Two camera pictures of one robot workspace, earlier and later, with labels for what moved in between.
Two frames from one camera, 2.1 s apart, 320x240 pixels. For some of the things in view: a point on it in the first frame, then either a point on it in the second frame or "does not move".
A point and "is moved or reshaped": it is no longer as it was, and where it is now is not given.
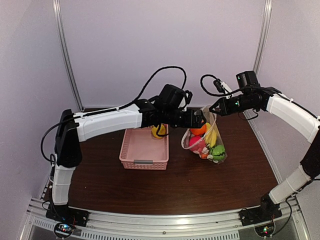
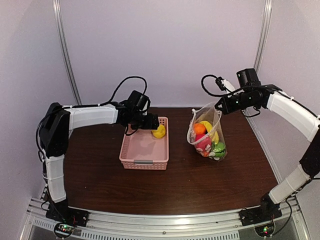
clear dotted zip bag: (207, 142) is moved or reshaped
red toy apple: (196, 143) -> (202, 140)
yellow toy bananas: (211, 135) does not move
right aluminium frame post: (263, 36) does not move
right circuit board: (266, 230) does not move
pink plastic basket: (141, 150) does not move
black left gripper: (190, 123) -> (152, 124)
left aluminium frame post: (57, 7) does not move
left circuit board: (63, 229) does not move
